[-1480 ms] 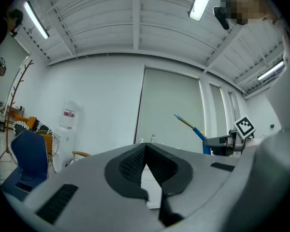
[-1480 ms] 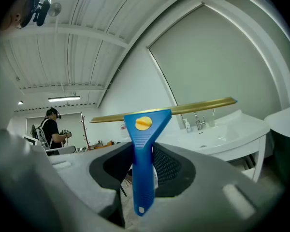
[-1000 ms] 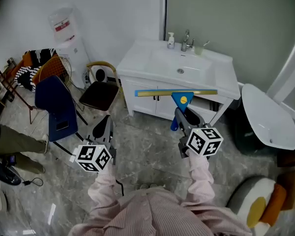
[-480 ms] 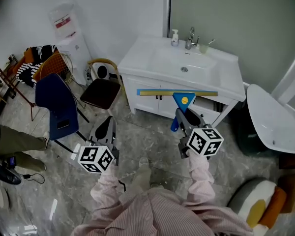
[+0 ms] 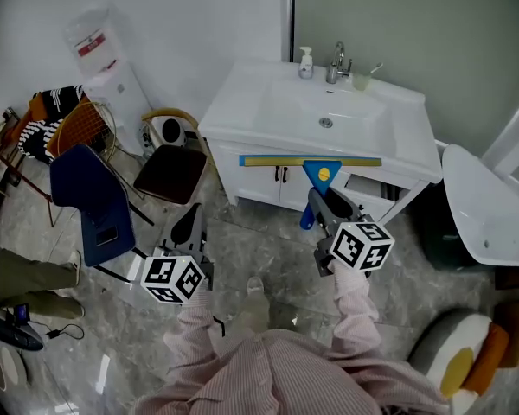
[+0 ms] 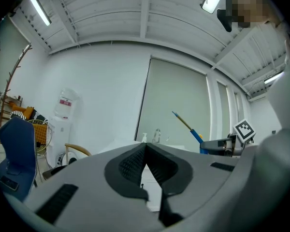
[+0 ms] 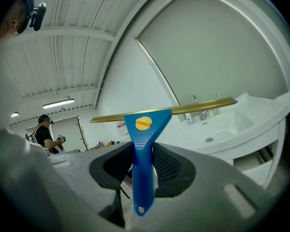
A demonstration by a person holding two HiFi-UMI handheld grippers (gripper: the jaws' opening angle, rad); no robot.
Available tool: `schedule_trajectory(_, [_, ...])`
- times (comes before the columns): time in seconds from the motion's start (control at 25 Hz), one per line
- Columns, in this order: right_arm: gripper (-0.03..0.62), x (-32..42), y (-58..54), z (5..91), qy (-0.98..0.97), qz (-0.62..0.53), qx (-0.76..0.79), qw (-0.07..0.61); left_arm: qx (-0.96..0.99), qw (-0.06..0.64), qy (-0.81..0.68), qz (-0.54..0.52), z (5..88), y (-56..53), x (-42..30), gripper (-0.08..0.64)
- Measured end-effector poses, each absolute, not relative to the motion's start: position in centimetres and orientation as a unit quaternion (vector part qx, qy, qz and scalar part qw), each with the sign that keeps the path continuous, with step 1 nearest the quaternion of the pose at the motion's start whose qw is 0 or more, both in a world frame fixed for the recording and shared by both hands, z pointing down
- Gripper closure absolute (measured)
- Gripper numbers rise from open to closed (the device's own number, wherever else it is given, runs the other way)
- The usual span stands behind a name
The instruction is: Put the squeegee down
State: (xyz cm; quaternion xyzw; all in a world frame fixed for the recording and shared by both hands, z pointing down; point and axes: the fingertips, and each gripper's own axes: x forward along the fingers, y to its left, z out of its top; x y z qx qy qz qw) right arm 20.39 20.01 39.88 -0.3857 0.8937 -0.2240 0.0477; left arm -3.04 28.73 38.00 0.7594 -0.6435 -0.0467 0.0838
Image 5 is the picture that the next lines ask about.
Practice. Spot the black flat device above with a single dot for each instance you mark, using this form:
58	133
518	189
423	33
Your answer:
13	333

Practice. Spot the black phone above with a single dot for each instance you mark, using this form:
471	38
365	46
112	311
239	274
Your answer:
106	236

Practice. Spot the clear water bottle red label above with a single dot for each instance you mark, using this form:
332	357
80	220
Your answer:
93	37

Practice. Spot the brown seat wooden chair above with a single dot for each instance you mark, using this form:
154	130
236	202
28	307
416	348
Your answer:
171	173

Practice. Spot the grey white egg cushion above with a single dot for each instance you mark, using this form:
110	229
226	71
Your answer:
454	344

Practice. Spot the blue padded chair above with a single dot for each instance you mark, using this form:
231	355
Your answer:
91	188

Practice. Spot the person's striped pink shirt torso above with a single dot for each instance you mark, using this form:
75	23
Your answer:
285	378

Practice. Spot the blue and yellow squeegee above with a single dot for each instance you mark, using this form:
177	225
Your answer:
315	169

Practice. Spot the white water dispenser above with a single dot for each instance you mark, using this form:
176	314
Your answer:
121	97

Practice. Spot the white toothbrush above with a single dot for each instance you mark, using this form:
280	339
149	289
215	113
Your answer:
376	68

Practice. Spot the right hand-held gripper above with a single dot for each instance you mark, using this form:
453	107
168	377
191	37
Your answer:
359	244

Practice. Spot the dark bin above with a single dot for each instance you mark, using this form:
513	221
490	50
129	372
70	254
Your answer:
441	236

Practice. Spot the small screen device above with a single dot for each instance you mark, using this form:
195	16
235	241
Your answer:
21	311

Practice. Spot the white washbasin table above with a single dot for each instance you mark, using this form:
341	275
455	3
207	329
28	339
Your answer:
242	106

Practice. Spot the person's right forearm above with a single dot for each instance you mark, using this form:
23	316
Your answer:
354	305

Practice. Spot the white round appliance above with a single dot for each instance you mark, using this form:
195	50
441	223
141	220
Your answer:
171	130

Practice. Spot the person's shoe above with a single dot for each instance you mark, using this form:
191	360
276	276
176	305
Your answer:
253	301

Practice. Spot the white soap pump bottle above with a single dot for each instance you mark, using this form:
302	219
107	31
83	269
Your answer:
305	65

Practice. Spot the person's left forearm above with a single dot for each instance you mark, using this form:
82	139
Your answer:
196	322

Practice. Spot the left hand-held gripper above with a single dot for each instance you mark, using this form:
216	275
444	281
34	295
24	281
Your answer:
173	277

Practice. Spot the white metal frame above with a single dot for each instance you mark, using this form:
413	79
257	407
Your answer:
508	136

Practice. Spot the black vertical wall strip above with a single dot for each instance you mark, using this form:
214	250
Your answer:
291	15

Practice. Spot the orange cushion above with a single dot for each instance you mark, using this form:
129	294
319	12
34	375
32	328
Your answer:
488	357

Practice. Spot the black white striped cloth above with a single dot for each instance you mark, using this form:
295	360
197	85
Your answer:
36	134

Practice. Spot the chrome faucet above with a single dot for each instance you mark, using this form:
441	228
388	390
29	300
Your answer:
335	69

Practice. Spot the pale green cup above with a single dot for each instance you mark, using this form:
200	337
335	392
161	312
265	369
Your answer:
361	82

